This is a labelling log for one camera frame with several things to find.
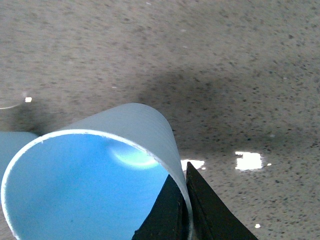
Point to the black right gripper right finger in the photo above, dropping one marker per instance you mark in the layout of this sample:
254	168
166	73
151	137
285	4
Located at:
211	218

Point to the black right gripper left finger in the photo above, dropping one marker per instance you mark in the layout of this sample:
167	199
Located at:
168	218

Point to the blue cup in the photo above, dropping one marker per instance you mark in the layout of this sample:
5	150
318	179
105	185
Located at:
10	144
96	179

